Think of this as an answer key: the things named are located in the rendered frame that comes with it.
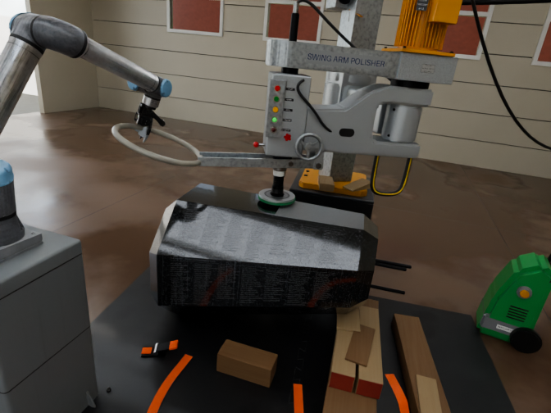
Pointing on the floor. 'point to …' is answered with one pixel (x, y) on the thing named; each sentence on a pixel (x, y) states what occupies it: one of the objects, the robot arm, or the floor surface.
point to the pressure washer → (516, 301)
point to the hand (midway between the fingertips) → (143, 138)
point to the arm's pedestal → (46, 330)
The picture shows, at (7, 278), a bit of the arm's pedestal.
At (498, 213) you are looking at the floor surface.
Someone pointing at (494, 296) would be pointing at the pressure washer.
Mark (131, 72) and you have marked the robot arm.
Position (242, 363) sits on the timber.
